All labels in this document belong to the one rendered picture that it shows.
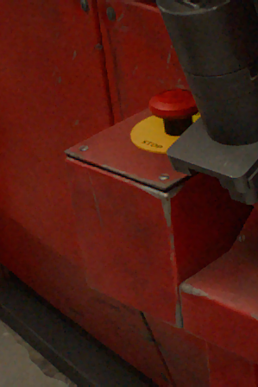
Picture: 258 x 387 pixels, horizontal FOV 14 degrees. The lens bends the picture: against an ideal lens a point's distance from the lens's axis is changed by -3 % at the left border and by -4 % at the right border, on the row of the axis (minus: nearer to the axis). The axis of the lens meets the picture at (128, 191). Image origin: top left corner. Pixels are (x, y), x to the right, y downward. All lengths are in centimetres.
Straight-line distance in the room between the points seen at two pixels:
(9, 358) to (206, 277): 118
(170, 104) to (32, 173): 81
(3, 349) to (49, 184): 51
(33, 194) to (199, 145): 92
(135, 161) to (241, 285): 12
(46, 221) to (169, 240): 85
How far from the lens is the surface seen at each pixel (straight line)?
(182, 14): 60
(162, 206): 71
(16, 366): 187
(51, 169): 148
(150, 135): 77
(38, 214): 158
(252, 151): 65
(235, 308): 71
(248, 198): 65
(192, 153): 66
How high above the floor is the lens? 111
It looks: 28 degrees down
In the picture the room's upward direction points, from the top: 8 degrees counter-clockwise
